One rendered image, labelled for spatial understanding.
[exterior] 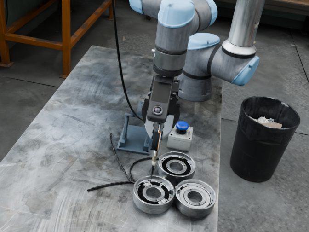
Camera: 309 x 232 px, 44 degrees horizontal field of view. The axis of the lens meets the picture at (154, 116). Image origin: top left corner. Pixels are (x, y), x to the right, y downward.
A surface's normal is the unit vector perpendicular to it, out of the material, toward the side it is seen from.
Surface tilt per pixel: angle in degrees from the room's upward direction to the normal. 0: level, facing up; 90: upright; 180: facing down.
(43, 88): 0
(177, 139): 90
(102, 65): 0
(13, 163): 0
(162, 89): 31
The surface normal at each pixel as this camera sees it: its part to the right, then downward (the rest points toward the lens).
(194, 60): -0.55, 0.45
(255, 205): 0.12, -0.82
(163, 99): 0.04, -0.42
